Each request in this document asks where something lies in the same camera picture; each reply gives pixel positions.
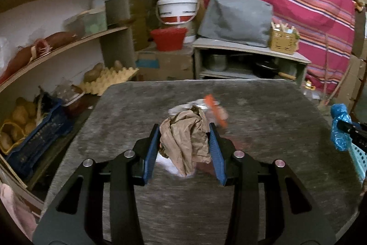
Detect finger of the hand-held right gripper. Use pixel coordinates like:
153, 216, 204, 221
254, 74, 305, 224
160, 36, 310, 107
348, 132, 367, 154
337, 121, 367, 133

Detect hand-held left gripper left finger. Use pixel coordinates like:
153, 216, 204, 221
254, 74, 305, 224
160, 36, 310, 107
32, 123, 160, 245

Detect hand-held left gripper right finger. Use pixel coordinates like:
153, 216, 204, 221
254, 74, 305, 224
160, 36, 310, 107
209, 122, 336, 245

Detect blue plastic bag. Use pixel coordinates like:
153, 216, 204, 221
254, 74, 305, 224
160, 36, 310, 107
331, 103, 353, 151

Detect white paper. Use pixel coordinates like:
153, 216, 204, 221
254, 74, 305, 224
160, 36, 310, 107
156, 152, 197, 177

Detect light blue plastic basket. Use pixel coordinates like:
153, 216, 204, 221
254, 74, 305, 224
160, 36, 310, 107
348, 144, 367, 180

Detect brown paper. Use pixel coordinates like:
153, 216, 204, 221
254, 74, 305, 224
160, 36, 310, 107
159, 108, 213, 177

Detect orange wrapper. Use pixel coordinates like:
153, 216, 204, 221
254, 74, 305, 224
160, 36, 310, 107
205, 94, 228, 128

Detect silver foil wrapper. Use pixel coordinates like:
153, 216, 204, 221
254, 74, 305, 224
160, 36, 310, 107
169, 101, 207, 117

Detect wooden stick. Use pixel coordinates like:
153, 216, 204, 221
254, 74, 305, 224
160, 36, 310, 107
323, 33, 330, 102

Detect cardboard egg tray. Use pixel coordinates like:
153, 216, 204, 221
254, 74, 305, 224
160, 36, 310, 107
79, 66, 139, 96

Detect brown cardboard box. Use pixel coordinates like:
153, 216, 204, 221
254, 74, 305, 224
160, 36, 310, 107
135, 45, 195, 82

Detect red lidded container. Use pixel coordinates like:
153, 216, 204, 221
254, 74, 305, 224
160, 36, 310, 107
61, 86, 86, 116

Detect steel pot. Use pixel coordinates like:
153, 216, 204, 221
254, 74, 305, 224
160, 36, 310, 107
205, 54, 228, 72

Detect black frying pan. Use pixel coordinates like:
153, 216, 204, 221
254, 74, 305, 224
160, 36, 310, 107
255, 61, 296, 80

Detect small woven yellow basket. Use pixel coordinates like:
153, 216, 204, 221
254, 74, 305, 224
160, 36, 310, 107
270, 22, 299, 55

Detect dark blue plastic crate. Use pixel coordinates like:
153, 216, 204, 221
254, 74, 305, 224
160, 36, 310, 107
4, 99, 75, 179

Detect grey low cabinet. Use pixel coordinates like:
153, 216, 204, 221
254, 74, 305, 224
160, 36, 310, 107
192, 38, 311, 86

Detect red plastic basket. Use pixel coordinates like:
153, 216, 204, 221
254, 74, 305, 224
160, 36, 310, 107
150, 28, 187, 52

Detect yellow oil jug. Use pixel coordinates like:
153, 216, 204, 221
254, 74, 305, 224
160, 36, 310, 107
129, 0, 157, 52

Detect potatoes in yellow net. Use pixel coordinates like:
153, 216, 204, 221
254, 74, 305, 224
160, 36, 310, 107
0, 97, 39, 155

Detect wooden shelf unit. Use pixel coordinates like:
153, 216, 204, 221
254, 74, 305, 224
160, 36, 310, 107
0, 0, 136, 205

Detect grey cushion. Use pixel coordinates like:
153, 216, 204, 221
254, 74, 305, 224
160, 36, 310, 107
198, 0, 273, 47

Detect clear plastic container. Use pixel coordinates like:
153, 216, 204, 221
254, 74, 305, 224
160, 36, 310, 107
83, 8, 108, 36

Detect pink towel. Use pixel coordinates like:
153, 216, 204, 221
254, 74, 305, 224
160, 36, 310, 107
0, 183, 38, 240

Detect white plastic bucket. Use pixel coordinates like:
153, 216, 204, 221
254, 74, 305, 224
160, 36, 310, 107
156, 0, 200, 43

